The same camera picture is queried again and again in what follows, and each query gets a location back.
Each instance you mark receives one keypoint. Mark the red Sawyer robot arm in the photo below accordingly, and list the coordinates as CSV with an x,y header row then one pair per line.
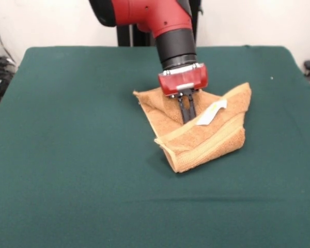
x,y
160,23

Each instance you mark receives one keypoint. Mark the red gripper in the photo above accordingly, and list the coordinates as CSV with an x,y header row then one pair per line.
x,y
183,81

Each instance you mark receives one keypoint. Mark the tan terry towel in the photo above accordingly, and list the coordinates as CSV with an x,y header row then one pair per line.
x,y
204,144

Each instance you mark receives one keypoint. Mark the dark green table cloth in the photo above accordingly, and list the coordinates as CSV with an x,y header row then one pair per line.
x,y
67,168

